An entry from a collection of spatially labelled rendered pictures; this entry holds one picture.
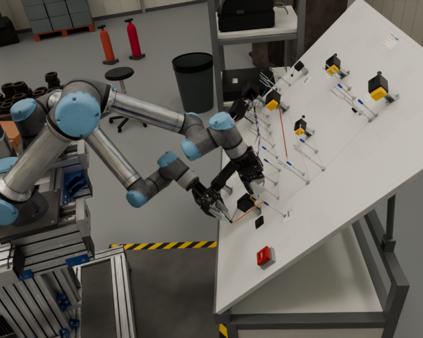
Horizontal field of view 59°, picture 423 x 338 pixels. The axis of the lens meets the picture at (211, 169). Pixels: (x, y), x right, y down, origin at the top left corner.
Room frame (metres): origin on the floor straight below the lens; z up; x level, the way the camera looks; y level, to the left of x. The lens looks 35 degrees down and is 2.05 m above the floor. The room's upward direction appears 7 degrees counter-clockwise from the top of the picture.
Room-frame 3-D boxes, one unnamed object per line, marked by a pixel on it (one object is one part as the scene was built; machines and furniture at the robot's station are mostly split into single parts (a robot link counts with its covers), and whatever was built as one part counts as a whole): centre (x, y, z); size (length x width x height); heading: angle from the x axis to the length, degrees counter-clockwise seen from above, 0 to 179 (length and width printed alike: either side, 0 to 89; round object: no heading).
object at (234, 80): (2.21, -0.29, 1.09); 0.35 x 0.33 x 0.07; 173
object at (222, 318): (1.37, -0.04, 0.83); 1.18 x 0.06 x 0.06; 173
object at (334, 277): (1.33, -0.36, 0.60); 1.17 x 0.58 x 0.40; 173
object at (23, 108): (1.60, 0.80, 1.33); 0.13 x 0.12 x 0.14; 140
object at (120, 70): (4.06, 0.88, 0.31); 0.52 x 0.50 x 0.62; 100
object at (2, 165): (1.10, 0.71, 1.33); 0.13 x 0.12 x 0.14; 8
